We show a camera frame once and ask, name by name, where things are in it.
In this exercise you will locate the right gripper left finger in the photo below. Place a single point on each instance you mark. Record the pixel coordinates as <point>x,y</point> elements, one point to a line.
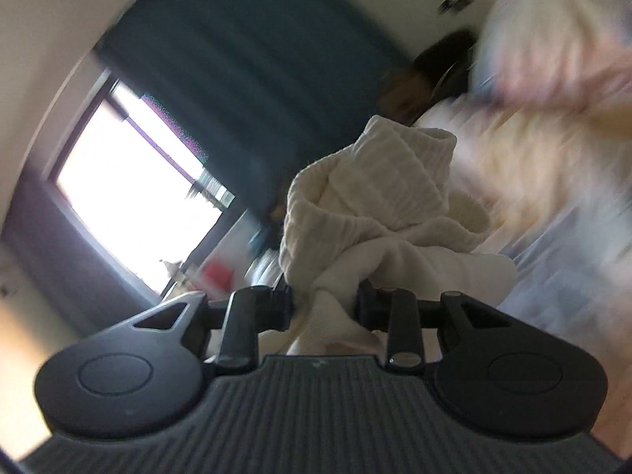
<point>250,312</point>

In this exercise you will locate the white zip-up jacket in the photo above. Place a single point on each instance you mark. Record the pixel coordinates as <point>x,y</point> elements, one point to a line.
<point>381,210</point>

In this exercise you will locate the red cloth on stand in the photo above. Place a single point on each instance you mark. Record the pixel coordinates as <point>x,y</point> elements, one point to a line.
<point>218,275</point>

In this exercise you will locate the left blue curtain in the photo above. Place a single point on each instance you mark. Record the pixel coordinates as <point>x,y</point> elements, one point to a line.
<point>81,280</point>

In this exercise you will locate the brown paper bag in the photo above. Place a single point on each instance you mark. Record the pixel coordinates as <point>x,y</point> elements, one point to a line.
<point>406,96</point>

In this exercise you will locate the black chair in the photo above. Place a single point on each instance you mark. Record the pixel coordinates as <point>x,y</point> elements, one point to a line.
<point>445,66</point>

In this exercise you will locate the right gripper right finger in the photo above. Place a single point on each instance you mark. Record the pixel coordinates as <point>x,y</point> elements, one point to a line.
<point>395,313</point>

